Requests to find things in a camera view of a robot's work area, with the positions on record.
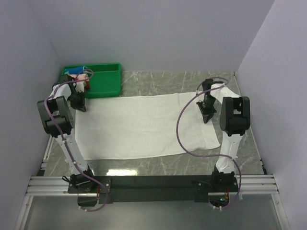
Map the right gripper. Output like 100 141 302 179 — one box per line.
197 96 217 123

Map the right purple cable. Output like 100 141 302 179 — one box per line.
176 77 242 210

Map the aluminium rail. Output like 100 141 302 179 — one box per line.
25 175 279 196

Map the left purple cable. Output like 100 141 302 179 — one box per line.
45 69 111 213

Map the white towel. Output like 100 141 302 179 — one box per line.
75 92 220 160

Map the pink rolled towel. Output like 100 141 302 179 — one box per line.
69 73 89 81

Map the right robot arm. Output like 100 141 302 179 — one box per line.
196 79 250 191

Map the green plastic tray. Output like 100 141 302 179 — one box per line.
62 63 121 99

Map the black base bar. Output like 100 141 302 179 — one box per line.
68 175 239 203

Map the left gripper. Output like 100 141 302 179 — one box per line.
68 90 86 112

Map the purple cable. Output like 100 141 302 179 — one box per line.
176 77 242 210
45 69 111 213

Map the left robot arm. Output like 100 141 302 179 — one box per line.
37 75 96 193

